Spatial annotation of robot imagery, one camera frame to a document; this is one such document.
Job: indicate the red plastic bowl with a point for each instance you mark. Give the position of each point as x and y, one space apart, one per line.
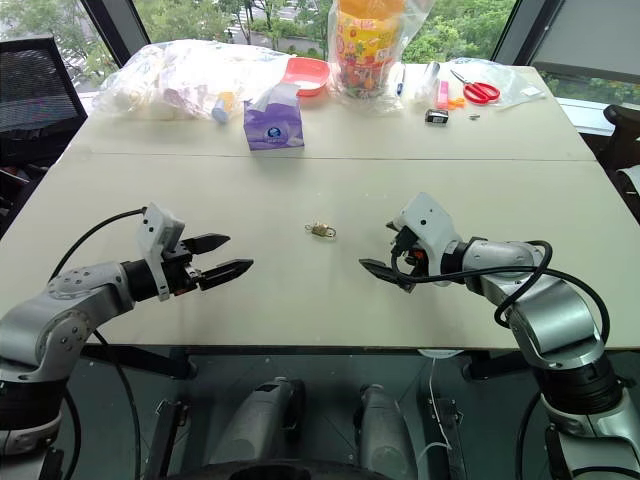
307 72

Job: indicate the clear plastic tube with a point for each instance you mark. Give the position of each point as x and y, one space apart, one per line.
427 82

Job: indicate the small bottle with yellow cap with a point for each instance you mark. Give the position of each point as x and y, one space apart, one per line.
222 107

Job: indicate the small brass padlock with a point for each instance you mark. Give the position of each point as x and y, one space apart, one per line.
324 229

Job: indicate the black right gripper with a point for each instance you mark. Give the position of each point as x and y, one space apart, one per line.
407 251

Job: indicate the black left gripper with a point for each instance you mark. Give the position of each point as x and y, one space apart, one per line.
177 274

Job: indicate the blue pen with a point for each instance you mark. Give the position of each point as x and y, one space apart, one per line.
401 80

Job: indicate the small black box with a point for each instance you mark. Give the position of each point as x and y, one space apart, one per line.
436 117

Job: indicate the orange plastic item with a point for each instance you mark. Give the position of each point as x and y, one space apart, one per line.
456 103

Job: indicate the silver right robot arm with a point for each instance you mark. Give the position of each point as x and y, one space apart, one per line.
550 315

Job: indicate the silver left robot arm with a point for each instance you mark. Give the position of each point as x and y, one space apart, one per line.
55 305

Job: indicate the black table frame bar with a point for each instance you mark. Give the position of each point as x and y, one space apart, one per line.
140 361

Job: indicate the black mesh office chair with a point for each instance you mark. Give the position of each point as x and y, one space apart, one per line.
35 95

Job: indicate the flat clear plastic bag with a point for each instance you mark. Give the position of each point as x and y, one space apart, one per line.
515 82

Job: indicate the black chair with armrest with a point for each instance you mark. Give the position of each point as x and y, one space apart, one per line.
622 145

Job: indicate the grey rounded robot leg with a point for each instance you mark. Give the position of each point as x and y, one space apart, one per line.
382 430
260 425

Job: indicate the pink plastic item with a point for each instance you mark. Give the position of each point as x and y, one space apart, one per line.
442 95

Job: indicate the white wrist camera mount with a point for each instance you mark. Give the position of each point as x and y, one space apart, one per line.
157 227
432 222

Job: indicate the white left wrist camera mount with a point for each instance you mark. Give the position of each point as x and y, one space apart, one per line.
157 227

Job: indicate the clear bag of white items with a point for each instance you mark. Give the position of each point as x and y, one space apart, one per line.
170 80

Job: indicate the purple tissue box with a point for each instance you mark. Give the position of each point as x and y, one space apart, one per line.
272 127

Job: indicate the colourful snack jar in bag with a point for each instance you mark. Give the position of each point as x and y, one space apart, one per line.
365 50

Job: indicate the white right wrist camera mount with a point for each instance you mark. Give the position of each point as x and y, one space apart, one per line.
432 222

